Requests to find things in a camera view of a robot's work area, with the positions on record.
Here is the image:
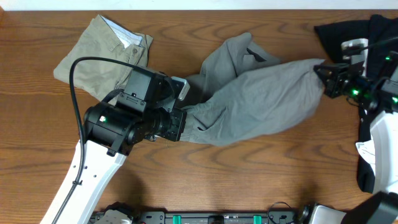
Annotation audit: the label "right green clamp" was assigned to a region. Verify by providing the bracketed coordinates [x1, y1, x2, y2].
[253, 215, 262, 224]

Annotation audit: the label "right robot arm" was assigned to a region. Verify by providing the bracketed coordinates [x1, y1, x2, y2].
[297, 51, 397, 223]

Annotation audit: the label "left green clamp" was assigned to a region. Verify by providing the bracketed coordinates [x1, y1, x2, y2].
[172, 215, 182, 224]

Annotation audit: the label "grey shorts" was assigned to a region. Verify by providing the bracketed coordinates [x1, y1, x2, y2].
[180, 32, 324, 146]

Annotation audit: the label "folded khaki shorts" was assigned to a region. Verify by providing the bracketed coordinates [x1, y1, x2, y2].
[53, 14, 154, 105]

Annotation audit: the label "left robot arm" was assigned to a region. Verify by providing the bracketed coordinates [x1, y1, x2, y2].
[42, 67, 190, 223]

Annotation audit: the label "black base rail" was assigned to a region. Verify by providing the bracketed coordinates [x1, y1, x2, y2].
[88, 202, 312, 224]

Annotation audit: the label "green clamp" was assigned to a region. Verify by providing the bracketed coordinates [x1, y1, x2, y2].
[172, 215, 182, 224]
[253, 215, 262, 224]

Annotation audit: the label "left black cable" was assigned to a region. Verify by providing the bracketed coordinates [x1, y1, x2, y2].
[51, 56, 150, 224]

